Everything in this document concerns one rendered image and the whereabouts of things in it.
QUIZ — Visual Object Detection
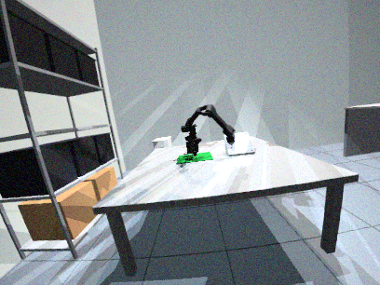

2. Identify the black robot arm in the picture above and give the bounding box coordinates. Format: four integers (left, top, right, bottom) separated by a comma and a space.
181, 104, 236, 143

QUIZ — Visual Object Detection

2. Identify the green circuit board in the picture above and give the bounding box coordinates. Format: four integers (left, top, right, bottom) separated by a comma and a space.
176, 152, 213, 164

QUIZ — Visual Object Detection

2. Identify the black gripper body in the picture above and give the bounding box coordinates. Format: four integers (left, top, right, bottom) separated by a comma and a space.
189, 132, 202, 143

